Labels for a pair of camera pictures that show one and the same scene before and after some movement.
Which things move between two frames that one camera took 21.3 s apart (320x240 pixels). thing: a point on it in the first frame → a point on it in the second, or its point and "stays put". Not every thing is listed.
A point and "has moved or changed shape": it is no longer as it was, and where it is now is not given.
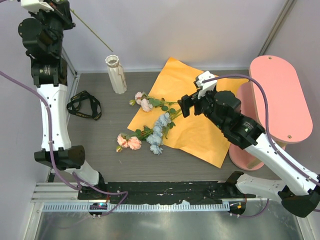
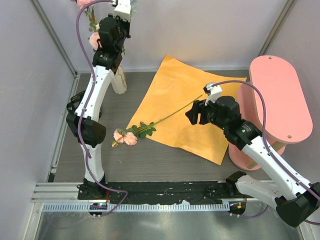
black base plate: (164, 192) stays put
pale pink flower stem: (147, 102) → (93, 38)
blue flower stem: (155, 140) → (133, 4)
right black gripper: (189, 101) → (198, 107)
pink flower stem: (71, 9) → (94, 24)
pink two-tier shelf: (289, 117) stays put
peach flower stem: (132, 141) has moved or changed shape
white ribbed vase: (116, 74) stays put
